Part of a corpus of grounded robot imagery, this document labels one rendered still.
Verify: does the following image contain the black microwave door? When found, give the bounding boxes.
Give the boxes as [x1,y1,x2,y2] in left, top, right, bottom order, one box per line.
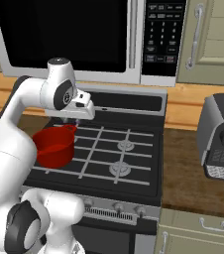
[0,0,142,85]

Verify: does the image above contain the silver microwave door handle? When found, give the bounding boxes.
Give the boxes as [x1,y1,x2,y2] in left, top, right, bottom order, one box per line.
[128,0,140,69]

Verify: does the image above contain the silver microwave oven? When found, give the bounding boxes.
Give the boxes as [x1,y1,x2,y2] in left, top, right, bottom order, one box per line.
[0,0,188,88]

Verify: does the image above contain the red pot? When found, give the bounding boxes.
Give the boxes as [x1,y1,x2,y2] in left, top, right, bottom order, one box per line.
[32,124,79,169]

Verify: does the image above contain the grey coffee machine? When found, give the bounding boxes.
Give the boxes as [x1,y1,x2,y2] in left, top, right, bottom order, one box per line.
[195,92,224,182]

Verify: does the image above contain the silver drawer handle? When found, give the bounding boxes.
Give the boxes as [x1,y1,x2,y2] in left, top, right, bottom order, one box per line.
[198,217,224,232]

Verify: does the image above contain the silver stove knob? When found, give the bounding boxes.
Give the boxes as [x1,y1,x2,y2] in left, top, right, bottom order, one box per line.
[134,204,147,217]
[83,197,95,208]
[113,201,125,214]

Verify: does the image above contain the beige drawer front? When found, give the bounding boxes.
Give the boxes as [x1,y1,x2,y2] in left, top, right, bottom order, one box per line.
[158,207,224,240]

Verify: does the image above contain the black gas stove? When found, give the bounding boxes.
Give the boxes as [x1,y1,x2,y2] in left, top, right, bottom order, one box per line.
[20,83,168,254]

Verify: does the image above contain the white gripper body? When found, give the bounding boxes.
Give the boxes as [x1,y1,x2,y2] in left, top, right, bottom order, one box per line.
[45,99,96,121]

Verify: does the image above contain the silver base cupboard handle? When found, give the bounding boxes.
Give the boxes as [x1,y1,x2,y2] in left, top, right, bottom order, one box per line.
[159,230,169,254]

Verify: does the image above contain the silver cupboard door handle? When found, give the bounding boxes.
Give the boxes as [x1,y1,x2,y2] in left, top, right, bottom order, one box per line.
[185,3,205,70]

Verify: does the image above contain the beige base cupboard door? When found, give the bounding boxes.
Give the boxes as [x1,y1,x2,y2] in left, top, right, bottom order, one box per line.
[154,227,224,254]

